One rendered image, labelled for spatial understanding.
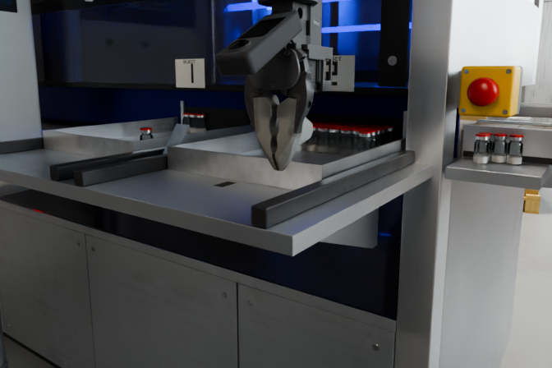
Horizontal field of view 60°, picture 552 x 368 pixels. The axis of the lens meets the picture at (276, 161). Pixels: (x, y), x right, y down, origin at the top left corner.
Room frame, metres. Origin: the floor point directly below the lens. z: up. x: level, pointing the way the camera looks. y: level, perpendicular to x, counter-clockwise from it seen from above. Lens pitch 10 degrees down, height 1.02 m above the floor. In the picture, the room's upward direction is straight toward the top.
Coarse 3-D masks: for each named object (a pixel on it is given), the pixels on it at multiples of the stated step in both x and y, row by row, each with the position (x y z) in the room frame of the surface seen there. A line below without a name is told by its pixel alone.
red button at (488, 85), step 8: (480, 80) 0.66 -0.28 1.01; (488, 80) 0.66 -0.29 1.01; (472, 88) 0.67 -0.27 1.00; (480, 88) 0.66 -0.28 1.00; (488, 88) 0.65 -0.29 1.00; (496, 88) 0.65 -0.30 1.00; (472, 96) 0.66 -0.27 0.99; (480, 96) 0.66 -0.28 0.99; (488, 96) 0.65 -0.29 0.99; (496, 96) 0.65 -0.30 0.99; (480, 104) 0.66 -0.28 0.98; (488, 104) 0.66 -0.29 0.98
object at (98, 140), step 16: (64, 128) 0.92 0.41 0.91; (80, 128) 0.95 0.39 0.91; (96, 128) 0.98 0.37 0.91; (112, 128) 1.01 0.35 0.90; (128, 128) 1.04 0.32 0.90; (160, 128) 1.12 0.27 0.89; (224, 128) 0.92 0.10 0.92; (240, 128) 0.96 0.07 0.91; (48, 144) 0.88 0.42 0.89; (64, 144) 0.85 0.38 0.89; (80, 144) 0.82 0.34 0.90; (96, 144) 0.79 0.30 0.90; (112, 144) 0.77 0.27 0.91; (128, 144) 0.74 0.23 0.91; (144, 144) 0.76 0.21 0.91; (160, 144) 0.78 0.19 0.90
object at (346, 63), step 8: (336, 56) 0.82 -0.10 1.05; (344, 56) 0.82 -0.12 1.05; (352, 56) 0.81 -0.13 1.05; (344, 64) 0.82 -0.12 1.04; (352, 64) 0.81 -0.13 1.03; (344, 72) 0.82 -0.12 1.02; (352, 72) 0.81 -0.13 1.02; (336, 80) 0.82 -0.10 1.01; (344, 80) 0.81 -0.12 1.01; (352, 80) 0.81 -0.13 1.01; (336, 88) 0.82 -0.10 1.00; (344, 88) 0.81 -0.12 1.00; (352, 88) 0.81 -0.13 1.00
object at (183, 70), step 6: (180, 60) 1.04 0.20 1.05; (186, 60) 1.03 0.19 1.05; (192, 60) 1.02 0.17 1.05; (198, 60) 1.01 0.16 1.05; (204, 60) 1.00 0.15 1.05; (180, 66) 1.04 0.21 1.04; (186, 66) 1.03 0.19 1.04; (198, 66) 1.01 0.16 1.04; (204, 66) 1.00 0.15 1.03; (180, 72) 1.04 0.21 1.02; (186, 72) 1.03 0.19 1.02; (198, 72) 1.01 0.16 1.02; (204, 72) 1.00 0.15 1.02; (180, 78) 1.04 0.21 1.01; (186, 78) 1.03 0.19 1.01; (198, 78) 1.01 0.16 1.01; (204, 78) 1.00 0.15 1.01; (180, 84) 1.04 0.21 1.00; (186, 84) 1.03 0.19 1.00; (192, 84) 1.02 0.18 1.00; (198, 84) 1.01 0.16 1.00; (204, 84) 1.00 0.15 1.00
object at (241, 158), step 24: (192, 144) 0.73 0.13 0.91; (216, 144) 0.77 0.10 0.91; (240, 144) 0.83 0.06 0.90; (168, 168) 0.69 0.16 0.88; (192, 168) 0.66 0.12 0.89; (216, 168) 0.64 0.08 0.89; (240, 168) 0.61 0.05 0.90; (264, 168) 0.59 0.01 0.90; (288, 168) 0.57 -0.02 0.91; (312, 168) 0.55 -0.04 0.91; (336, 168) 0.57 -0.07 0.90
